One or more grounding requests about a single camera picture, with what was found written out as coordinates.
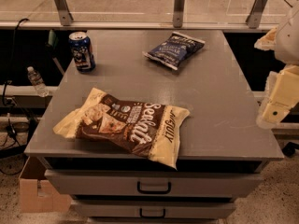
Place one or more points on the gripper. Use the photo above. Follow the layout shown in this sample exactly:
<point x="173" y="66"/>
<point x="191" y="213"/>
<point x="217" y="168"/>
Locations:
<point x="288" y="44"/>

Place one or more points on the blue chip bag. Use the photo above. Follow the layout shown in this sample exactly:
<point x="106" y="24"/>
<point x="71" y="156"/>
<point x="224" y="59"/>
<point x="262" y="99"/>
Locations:
<point x="173" y="51"/>

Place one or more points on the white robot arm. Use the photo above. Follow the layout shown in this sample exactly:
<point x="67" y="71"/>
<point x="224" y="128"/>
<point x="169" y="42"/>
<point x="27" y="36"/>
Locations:
<point x="287" y="38"/>

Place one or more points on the brown sea salt chip bag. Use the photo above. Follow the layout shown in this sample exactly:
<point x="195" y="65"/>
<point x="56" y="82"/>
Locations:
<point x="146" y="130"/>

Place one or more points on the grey drawer cabinet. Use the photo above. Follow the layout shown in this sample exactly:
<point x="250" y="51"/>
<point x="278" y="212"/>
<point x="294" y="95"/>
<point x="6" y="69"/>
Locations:
<point x="219" y="136"/>

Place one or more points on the blue soda can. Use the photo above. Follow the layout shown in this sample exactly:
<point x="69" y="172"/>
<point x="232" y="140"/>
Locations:
<point x="82" y="51"/>

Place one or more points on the grey drawer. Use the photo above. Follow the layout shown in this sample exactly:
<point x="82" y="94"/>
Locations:
<point x="162" y="184"/>
<point x="151" y="209"/>

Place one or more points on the top grey drawer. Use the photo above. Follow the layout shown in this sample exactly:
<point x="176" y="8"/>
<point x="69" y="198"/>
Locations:
<point x="162" y="184"/>

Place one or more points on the clear plastic water bottle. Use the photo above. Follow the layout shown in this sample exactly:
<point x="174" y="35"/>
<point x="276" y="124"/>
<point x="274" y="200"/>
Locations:
<point x="37" y="82"/>

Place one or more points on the cardboard box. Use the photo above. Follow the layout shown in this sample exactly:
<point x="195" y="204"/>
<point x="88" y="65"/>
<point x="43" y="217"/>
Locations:
<point x="37" y="194"/>

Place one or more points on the right metal bracket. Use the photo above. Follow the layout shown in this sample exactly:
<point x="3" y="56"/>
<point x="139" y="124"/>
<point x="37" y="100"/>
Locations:
<point x="254" y="18"/>

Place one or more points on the metal bracket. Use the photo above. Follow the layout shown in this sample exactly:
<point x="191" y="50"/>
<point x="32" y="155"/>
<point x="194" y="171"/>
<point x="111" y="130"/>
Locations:
<point x="178" y="13"/>
<point x="65" y="16"/>
<point x="254" y="18"/>

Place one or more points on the middle metal bracket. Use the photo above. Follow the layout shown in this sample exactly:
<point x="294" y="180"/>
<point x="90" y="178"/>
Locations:
<point x="178" y="13"/>

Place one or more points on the left metal bracket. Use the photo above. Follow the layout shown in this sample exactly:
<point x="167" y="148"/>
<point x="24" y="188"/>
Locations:
<point x="65" y="16"/>

